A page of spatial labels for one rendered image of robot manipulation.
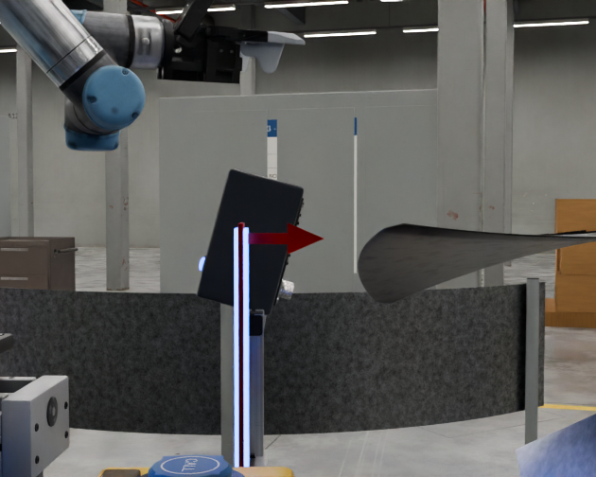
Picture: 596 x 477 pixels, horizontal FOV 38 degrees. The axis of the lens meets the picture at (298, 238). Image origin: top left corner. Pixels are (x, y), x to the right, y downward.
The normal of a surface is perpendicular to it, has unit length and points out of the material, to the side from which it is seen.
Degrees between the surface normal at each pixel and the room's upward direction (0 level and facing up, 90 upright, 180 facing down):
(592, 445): 55
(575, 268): 90
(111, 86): 90
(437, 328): 90
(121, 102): 90
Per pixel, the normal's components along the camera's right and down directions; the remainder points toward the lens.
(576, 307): -0.29, 0.04
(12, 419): -0.04, 0.04
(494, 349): 0.53, 0.04
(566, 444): -0.66, -0.55
